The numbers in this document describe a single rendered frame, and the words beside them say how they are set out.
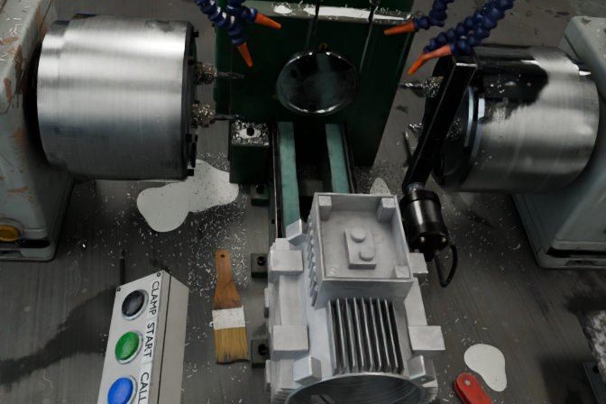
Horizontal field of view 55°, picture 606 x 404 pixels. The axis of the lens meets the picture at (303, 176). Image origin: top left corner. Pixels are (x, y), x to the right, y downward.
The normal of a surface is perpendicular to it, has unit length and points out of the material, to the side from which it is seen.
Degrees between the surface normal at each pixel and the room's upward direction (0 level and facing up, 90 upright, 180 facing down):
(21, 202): 90
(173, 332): 55
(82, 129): 70
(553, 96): 32
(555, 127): 50
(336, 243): 0
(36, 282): 0
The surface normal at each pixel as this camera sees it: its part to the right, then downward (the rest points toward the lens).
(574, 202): -0.99, -0.04
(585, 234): 0.07, 0.75
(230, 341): 0.11, -0.64
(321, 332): -0.42, -0.58
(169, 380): 0.88, -0.35
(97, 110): 0.12, 0.23
